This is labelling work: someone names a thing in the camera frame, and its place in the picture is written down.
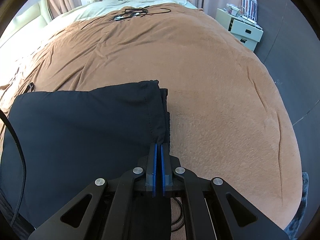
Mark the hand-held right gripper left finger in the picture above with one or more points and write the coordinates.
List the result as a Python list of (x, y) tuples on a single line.
[(155, 170)]

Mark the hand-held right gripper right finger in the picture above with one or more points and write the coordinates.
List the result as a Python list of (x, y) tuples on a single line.
[(163, 170)]

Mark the black pants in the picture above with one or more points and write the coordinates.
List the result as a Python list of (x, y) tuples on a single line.
[(75, 130)]

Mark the brown fleece blanket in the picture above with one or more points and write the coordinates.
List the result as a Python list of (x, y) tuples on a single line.
[(212, 92)]

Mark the white drawer cabinet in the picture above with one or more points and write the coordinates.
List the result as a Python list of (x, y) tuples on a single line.
[(246, 33)]

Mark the striped bag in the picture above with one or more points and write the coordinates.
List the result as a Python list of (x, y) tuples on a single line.
[(250, 7)]

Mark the cream padded headboard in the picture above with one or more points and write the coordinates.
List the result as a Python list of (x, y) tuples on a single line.
[(27, 22)]

